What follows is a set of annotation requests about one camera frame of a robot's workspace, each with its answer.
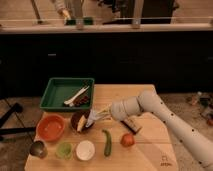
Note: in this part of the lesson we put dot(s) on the green plastic tray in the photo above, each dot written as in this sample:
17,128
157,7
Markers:
59,90

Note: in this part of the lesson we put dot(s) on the grey-blue towel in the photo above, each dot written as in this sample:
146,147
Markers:
95,116

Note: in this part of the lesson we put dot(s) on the black tripod legs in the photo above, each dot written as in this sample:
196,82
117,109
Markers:
10,124

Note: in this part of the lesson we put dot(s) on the green cucumber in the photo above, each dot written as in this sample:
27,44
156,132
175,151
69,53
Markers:
108,143

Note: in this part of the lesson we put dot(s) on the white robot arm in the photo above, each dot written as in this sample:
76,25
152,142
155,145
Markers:
149,101

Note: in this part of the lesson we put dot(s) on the green plastic cup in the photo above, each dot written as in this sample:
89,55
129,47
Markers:
64,150

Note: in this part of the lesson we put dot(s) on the dark red tray item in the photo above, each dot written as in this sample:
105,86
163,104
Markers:
81,100

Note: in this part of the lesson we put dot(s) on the dark brown bowl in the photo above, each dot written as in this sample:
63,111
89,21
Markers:
75,119

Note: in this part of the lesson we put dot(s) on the orange bowl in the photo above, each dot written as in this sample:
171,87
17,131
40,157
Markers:
50,128

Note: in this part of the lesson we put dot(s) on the yellow banana piece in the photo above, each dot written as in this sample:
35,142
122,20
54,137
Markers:
81,123

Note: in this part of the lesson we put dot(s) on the metal cup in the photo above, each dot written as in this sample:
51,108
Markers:
38,149

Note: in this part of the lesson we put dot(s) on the white paper cup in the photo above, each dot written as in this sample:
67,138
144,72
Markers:
85,150

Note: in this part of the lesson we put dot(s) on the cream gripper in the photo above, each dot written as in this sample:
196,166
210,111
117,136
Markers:
122,109

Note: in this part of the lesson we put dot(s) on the red tomato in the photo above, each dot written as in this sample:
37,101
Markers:
127,140

